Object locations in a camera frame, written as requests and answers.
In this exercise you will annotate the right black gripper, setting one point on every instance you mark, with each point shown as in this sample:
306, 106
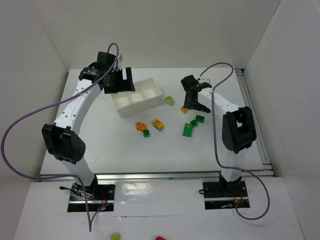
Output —
191, 96

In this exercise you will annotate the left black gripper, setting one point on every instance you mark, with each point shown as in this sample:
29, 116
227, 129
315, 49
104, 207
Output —
116, 81

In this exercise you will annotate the small orange lego brick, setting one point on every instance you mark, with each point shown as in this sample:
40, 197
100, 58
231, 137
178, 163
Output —
184, 110

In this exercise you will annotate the dark green lego square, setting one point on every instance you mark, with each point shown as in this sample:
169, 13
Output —
194, 123

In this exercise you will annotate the lime green lego brick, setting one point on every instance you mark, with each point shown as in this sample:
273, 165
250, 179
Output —
169, 100

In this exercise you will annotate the yellow orange lego brick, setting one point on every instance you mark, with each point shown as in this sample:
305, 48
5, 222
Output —
158, 124

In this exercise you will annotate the orange round lego piece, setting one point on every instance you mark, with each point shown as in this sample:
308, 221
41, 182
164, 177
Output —
141, 126

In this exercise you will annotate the small dark green lego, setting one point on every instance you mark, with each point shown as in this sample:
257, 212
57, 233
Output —
146, 133

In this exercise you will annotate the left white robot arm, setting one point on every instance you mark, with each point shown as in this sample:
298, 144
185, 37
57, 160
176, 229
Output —
62, 138

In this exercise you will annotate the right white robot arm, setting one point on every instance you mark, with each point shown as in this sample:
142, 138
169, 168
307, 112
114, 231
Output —
234, 129

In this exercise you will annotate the white divided plastic bin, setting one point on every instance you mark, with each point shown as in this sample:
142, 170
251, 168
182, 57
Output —
147, 94

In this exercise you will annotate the large dark green lego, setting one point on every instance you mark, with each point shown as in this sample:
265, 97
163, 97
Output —
187, 130

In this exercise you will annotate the red object bottom edge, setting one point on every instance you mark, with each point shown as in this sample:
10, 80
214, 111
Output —
159, 238

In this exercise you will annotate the lime lego off table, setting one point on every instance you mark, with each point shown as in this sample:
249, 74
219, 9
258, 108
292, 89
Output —
115, 236

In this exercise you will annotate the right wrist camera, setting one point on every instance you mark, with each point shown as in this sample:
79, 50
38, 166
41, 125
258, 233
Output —
204, 80

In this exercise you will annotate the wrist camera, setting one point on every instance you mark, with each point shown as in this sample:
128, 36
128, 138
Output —
204, 80
120, 58

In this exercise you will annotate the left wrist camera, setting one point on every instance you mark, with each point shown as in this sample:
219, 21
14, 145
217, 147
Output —
120, 58

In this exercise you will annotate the aluminium rail right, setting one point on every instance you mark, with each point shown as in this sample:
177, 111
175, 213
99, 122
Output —
248, 102

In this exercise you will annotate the aluminium rail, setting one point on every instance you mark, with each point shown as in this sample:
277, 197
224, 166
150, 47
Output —
159, 176
248, 102

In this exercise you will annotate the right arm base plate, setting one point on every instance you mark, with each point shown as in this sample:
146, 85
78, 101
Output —
216, 198

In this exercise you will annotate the aluminium rail front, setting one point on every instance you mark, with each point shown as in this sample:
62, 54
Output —
159, 176

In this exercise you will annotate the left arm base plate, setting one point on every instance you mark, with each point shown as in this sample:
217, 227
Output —
103, 196

